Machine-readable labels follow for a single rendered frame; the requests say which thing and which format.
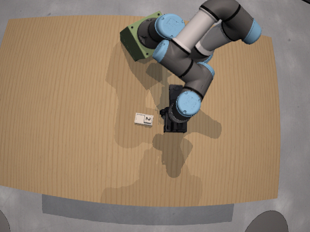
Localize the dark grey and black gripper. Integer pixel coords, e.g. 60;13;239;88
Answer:
160;102;189;134

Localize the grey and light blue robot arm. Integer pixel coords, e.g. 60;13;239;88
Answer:
137;0;261;123

